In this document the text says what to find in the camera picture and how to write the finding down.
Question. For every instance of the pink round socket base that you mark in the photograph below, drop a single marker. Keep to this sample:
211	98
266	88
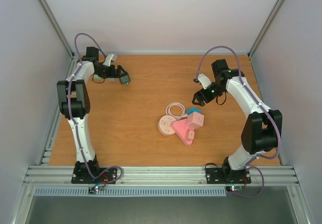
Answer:
165	125

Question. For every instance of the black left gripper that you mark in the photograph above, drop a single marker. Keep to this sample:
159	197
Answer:
113	74

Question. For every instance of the pink small plug adapter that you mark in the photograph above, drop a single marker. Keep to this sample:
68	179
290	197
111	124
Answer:
190	135

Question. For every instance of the aluminium front rail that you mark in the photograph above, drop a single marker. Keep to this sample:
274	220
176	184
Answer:
160	176

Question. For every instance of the dark green cube socket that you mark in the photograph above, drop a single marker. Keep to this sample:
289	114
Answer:
124	79

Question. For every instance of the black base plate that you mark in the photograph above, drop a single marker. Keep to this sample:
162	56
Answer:
218	175
98	175

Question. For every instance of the pink triangular power strip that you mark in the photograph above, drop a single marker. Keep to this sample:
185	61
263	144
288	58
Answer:
180	127

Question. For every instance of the right controller board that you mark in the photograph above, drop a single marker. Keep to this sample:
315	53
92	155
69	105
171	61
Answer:
234	188

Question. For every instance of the light green plug adapter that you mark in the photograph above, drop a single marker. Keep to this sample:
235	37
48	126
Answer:
97	79

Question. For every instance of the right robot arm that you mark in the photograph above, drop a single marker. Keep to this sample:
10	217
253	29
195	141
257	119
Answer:
262	130

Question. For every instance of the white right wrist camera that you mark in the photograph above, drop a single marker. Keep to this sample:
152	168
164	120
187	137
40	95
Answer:
203	80

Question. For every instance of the cyan blue plug adapter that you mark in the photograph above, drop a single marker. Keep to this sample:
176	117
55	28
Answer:
193	109

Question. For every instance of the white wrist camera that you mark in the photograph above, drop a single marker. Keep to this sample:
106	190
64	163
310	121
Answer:
203	80
109	59

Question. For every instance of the controller board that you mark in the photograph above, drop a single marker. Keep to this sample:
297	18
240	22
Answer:
95	189
234	188

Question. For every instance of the grey slotted cable duct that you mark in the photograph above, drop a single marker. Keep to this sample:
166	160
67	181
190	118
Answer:
118	191

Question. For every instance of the pink cube socket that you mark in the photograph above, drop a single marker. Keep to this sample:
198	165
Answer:
195	120

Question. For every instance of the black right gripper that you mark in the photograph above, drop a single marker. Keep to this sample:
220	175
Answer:
203	100

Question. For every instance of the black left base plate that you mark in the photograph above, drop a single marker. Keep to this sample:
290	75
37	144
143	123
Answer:
98	175

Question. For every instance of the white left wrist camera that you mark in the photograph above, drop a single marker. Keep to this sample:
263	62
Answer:
109	59

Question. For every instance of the left controller board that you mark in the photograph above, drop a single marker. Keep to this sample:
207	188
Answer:
95	189

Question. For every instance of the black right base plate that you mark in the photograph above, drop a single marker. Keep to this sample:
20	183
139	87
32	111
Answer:
218	175

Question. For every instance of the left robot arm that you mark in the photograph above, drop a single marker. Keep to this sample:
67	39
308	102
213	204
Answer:
74	105

